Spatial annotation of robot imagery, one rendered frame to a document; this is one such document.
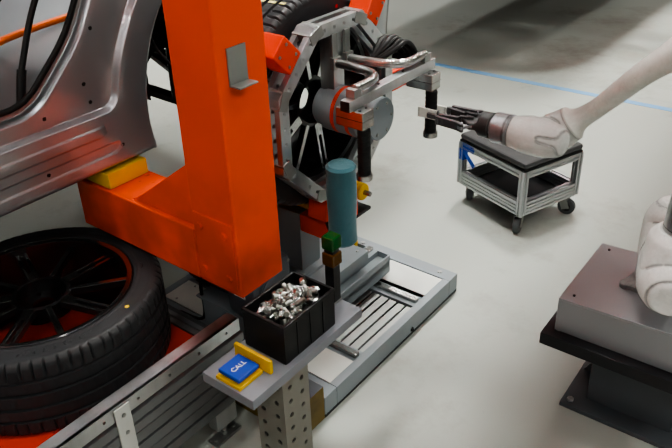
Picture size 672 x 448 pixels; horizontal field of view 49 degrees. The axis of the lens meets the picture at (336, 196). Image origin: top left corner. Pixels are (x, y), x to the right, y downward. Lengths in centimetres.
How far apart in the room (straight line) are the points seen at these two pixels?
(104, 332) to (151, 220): 35
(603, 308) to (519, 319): 64
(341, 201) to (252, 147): 42
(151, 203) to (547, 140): 109
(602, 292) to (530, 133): 51
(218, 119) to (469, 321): 136
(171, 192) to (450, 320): 118
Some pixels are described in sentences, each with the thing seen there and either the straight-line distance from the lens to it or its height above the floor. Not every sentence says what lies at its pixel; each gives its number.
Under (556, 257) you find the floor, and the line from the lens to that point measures 311.
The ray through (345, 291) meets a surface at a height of 16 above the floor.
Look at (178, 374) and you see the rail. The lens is 202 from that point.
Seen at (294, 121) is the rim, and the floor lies 82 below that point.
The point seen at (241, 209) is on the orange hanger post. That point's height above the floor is 78.
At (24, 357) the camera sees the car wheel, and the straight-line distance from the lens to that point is 196.
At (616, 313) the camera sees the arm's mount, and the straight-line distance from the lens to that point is 215.
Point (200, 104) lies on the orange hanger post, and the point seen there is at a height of 105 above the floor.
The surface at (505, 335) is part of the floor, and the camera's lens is 267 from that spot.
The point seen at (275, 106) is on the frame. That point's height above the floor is 94.
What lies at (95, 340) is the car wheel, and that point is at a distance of 195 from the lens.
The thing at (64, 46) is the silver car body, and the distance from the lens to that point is 211.
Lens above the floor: 168
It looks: 29 degrees down
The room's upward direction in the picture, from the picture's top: 2 degrees counter-clockwise
